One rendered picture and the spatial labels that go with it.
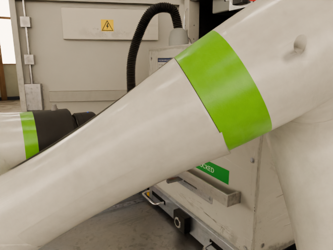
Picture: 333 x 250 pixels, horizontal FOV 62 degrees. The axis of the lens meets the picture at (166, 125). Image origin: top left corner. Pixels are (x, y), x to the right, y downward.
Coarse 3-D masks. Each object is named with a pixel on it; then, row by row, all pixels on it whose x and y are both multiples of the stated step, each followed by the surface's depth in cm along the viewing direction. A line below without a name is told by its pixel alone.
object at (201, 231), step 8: (152, 192) 99; (160, 192) 93; (160, 200) 94; (168, 200) 89; (176, 200) 87; (168, 208) 89; (176, 208) 85; (184, 208) 82; (192, 216) 78; (192, 224) 78; (200, 224) 75; (192, 232) 79; (200, 232) 75; (208, 232) 72; (216, 232) 71; (200, 240) 76; (208, 240) 72; (216, 240) 69; (224, 240) 68; (208, 248) 73; (216, 248) 70; (224, 248) 67; (232, 248) 65
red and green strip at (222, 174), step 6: (210, 162) 70; (198, 168) 75; (204, 168) 72; (210, 168) 70; (216, 168) 68; (222, 168) 66; (210, 174) 70; (216, 174) 68; (222, 174) 66; (228, 174) 64; (222, 180) 66; (228, 180) 65
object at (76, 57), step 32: (32, 0) 99; (64, 0) 98; (96, 0) 100; (128, 0) 101; (160, 0) 103; (32, 32) 101; (64, 32) 100; (96, 32) 102; (128, 32) 104; (160, 32) 108; (32, 64) 103; (64, 64) 105; (96, 64) 107; (32, 96) 104; (64, 96) 106; (96, 96) 108
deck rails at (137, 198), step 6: (138, 192) 104; (126, 198) 102; (132, 198) 103; (138, 198) 104; (144, 198) 104; (150, 198) 104; (114, 204) 99; (120, 204) 99; (126, 204) 99; (132, 204) 100; (108, 210) 95
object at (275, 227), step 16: (160, 48) 85; (272, 160) 58; (272, 176) 59; (272, 192) 60; (256, 208) 58; (272, 208) 61; (256, 224) 59; (272, 224) 62; (288, 224) 66; (256, 240) 60; (272, 240) 63; (288, 240) 67
